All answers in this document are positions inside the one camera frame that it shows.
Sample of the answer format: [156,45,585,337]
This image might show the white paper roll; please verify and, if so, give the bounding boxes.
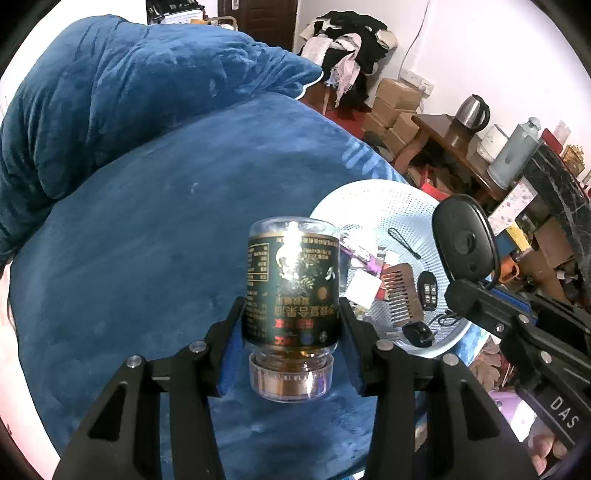
[475,124,509,162]

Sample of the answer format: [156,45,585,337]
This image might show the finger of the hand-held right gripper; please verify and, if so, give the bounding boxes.
[444,278,539,343]

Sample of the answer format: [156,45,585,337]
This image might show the pink floral cloth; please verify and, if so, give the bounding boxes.
[475,344,550,444]

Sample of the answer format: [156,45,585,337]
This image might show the white bed sheet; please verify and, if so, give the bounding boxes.
[0,268,61,480]

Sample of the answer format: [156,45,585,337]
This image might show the black car key with clip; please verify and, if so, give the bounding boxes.
[402,322,435,348]

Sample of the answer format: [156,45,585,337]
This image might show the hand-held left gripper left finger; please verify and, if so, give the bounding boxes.
[53,295,250,480]

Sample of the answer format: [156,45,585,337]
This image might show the person's right hand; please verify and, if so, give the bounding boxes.
[531,431,571,480]

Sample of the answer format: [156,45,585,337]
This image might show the pile of clothes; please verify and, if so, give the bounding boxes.
[295,10,399,109]

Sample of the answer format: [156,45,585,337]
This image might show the brown wooden table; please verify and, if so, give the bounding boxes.
[392,113,518,204]

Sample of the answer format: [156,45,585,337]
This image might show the purple lighter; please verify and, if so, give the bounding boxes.
[339,240,386,278]

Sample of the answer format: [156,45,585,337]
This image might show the black four-button remote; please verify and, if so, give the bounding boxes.
[417,271,439,311]

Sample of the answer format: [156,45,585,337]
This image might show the steel electric kettle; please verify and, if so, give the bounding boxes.
[455,93,491,132]

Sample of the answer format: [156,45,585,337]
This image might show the brown wooden comb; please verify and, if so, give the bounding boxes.
[381,263,426,324]

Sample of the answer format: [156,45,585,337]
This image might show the white perforated plastic basket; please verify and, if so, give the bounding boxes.
[308,181,476,358]

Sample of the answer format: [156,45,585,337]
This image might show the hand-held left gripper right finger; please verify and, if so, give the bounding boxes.
[339,295,539,480]

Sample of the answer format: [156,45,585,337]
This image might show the white wall socket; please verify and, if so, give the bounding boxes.
[398,70,435,93]

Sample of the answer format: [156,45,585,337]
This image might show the white plug adapter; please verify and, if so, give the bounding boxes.
[344,269,382,311]

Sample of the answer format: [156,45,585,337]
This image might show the blue quilt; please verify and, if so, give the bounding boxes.
[0,16,324,268]

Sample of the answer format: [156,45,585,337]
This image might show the clear capsule bottle dark label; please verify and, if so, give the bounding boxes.
[241,216,342,404]

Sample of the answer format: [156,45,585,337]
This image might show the dark wooden door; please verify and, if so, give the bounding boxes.
[205,0,296,51]

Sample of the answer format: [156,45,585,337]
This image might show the black marbled cabinet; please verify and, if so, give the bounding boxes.
[526,143,591,324]

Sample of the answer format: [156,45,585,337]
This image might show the black lanyard strap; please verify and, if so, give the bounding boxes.
[387,227,423,259]

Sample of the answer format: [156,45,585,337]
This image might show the blue plush blanket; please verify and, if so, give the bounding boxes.
[9,97,416,480]

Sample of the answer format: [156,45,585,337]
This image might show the grey thermos flask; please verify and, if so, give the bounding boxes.
[487,116,542,190]

